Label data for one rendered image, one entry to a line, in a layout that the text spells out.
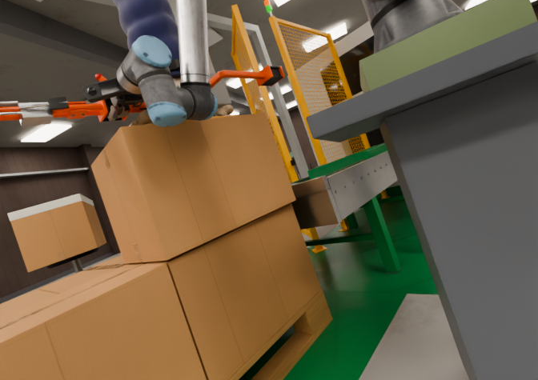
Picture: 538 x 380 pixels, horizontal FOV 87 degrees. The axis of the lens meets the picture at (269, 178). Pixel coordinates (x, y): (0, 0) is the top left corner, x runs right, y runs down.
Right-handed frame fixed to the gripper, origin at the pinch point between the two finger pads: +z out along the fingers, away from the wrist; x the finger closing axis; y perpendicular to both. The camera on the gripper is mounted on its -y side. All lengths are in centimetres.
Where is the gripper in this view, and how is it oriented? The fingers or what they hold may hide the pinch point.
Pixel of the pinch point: (105, 109)
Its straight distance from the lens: 112.1
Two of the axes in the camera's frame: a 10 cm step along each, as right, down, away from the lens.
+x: -3.3, -9.4, 0.1
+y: 6.5, -2.2, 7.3
